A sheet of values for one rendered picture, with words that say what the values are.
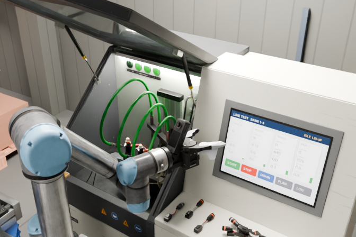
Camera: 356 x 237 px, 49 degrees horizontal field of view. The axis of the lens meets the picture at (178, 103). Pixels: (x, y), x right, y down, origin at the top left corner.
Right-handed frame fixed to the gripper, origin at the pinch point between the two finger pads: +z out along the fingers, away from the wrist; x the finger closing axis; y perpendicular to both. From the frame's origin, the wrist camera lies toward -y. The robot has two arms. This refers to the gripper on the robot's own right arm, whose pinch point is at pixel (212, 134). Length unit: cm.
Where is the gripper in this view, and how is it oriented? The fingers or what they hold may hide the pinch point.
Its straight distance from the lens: 136.0
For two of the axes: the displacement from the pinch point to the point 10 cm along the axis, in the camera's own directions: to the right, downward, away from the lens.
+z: 8.3, -2.5, 5.0
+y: 0.7, 9.3, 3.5
